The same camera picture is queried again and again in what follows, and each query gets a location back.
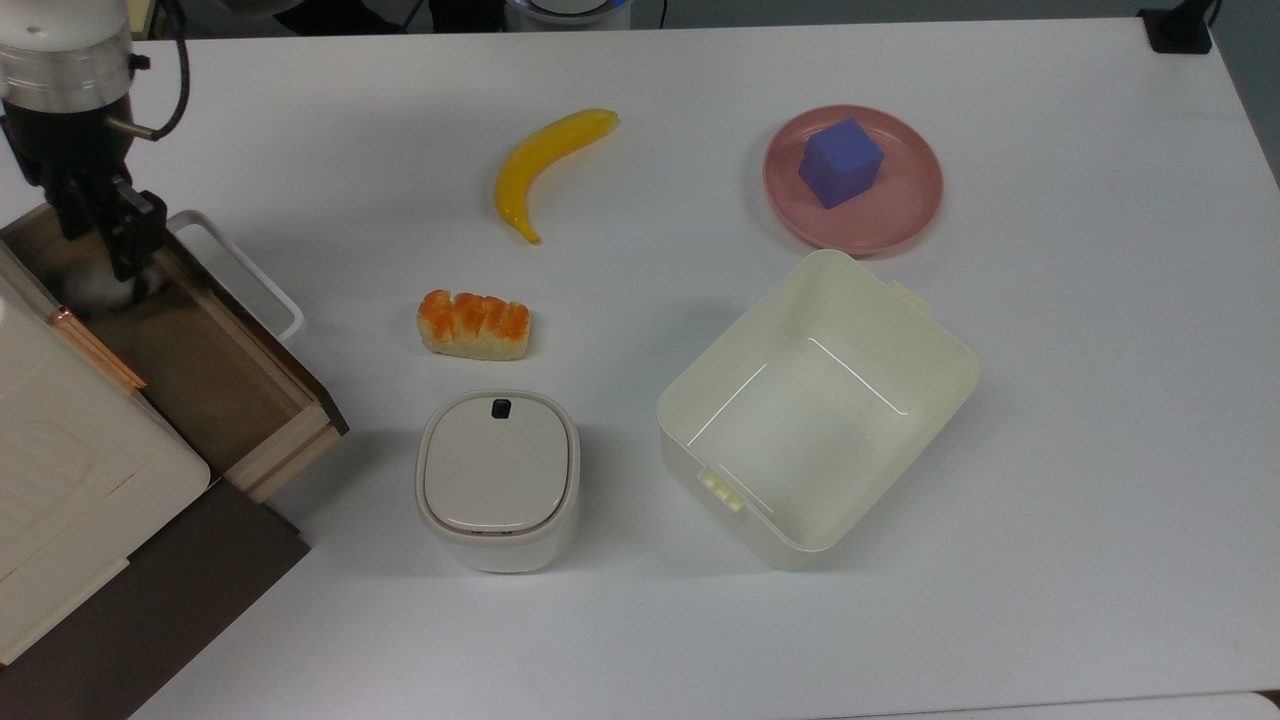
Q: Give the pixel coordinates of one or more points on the cream open storage bin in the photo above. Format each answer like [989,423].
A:
[810,430]

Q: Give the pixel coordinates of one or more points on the orange glazed toy bread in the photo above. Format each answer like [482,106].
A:
[475,325]

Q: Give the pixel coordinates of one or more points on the purple cube block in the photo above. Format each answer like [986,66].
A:
[840,165]

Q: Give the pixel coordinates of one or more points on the dark wood drawer cabinet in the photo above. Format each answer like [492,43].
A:
[150,620]

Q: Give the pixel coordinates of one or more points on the black table clamp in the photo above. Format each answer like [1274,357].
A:
[1178,30]

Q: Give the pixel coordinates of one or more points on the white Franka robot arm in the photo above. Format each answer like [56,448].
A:
[65,55]

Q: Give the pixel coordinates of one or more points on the black and white panda toy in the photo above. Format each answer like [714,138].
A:
[100,290]

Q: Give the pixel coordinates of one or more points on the yellow toy banana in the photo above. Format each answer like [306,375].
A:
[540,160]

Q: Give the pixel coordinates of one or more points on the pink plastic plate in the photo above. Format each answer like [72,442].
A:
[900,210]

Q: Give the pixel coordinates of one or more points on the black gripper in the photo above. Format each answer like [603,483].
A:
[70,150]

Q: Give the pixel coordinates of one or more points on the beige lidded mini trash can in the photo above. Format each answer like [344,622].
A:
[497,480]

